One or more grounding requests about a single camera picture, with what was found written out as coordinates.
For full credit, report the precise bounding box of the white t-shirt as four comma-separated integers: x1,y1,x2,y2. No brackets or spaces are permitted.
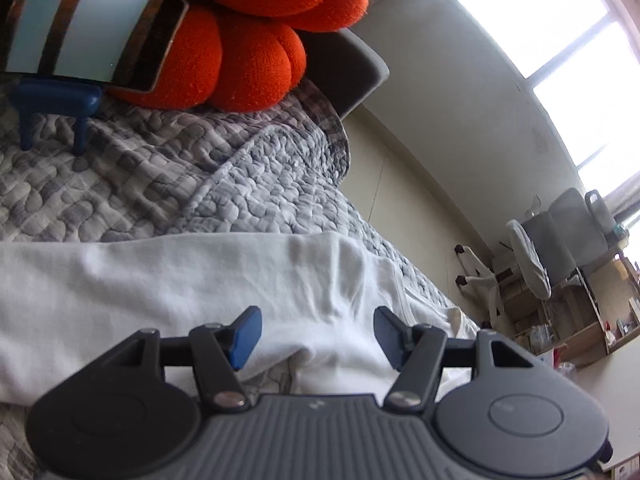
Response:
0,232,481,406

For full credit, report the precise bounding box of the blue phone stand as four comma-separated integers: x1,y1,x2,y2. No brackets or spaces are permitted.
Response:
9,79,103,153

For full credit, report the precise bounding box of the wooden desk shelf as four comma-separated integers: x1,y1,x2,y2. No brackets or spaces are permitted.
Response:
500,240,640,361

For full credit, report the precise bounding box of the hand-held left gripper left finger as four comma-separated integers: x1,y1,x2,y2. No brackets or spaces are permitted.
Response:
117,306,263,413

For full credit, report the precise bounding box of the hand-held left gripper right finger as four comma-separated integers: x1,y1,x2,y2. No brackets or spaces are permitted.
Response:
373,306,536,412

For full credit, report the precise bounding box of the grey office chair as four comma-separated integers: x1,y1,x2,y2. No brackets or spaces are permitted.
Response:
452,187,618,331

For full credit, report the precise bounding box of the window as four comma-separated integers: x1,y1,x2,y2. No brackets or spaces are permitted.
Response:
430,0,640,216

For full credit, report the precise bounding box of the grey patterned quilt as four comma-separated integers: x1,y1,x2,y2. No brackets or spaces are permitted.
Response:
0,80,481,480

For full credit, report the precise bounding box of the grey sofa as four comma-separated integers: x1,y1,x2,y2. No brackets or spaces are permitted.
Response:
295,27,391,118

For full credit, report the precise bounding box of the smartphone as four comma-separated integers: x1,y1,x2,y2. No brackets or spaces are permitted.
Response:
0,0,190,95

